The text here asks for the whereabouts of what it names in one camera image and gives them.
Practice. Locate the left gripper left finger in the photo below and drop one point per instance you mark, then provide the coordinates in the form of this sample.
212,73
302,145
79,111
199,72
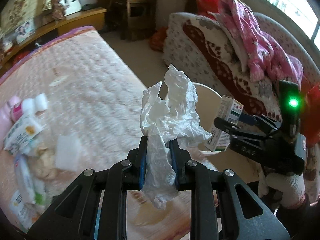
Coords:
94,205

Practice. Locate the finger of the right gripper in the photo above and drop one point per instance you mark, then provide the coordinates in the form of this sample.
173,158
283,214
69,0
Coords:
262,122
234,130

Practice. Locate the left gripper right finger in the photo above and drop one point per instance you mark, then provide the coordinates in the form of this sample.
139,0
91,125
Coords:
222,205

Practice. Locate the Watermelon Frost medicine box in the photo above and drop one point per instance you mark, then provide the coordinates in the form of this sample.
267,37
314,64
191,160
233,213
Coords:
227,116

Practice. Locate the white tissue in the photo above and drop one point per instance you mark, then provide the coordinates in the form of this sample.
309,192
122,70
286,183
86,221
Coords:
168,113

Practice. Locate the white milk carton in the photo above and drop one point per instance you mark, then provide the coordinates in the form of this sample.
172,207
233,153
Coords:
21,133

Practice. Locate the cream trash bucket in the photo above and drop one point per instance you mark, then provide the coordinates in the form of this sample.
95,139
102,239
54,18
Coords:
207,106

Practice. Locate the white gloved right hand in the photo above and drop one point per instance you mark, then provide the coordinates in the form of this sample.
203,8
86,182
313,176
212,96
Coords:
291,187

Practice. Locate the pink floral garment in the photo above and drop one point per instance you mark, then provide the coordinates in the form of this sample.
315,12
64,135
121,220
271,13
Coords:
265,56

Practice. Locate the white green toothpaste box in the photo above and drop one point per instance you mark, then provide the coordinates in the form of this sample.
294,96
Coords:
32,190

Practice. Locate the crumpled beige paper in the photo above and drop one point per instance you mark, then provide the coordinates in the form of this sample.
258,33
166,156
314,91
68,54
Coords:
42,165

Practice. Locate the floral patterned sofa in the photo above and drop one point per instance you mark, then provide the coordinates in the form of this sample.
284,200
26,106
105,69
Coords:
198,46

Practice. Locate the pink quilted table cover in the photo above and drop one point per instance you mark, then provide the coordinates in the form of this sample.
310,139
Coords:
94,95

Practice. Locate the white pill bottle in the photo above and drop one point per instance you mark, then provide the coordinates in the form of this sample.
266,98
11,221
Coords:
29,106

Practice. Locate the red cushion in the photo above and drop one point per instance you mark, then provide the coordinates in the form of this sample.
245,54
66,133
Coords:
207,8

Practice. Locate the pink plastic bottle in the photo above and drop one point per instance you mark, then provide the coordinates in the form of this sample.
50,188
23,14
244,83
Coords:
5,119

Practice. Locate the wooden chair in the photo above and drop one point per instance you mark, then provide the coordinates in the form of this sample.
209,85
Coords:
135,19

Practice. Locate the wooden low cabinet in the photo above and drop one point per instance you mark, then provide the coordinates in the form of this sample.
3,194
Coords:
94,17

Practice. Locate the framed photo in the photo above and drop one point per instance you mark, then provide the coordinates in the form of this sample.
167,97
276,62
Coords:
24,31

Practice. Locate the floral yellow cloth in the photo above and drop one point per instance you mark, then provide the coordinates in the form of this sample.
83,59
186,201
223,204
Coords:
16,12

